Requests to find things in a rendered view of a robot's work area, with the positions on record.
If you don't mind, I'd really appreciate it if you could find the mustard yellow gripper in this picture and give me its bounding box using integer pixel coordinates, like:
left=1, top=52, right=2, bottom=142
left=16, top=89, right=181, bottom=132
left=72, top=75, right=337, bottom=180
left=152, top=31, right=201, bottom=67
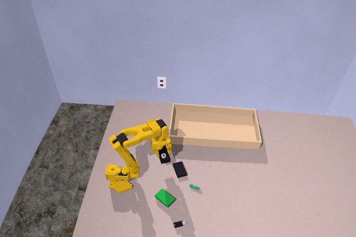
left=151, top=135, right=172, bottom=157

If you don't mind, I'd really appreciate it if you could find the black usb flash drive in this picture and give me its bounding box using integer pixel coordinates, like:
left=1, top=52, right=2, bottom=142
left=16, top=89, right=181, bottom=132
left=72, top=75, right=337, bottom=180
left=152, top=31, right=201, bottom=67
left=174, top=221, right=186, bottom=228

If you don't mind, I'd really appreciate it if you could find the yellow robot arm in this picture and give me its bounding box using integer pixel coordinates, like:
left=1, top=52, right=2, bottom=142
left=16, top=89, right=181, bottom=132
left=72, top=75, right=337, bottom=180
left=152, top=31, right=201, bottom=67
left=106, top=118, right=168, bottom=193

